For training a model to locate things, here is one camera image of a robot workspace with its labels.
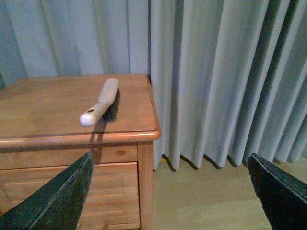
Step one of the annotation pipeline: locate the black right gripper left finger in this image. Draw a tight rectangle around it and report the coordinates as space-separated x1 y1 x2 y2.
0 153 93 230

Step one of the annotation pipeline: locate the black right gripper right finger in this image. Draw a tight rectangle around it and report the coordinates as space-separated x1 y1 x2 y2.
248 153 307 230

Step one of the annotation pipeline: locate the beige hand brush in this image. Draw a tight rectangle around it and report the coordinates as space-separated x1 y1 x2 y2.
79 78 120 127

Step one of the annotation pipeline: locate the wooden nightstand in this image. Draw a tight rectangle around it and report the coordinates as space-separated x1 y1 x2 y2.
0 74 161 230

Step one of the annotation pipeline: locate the grey curtain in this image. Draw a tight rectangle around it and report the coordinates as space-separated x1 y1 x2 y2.
0 0 307 169

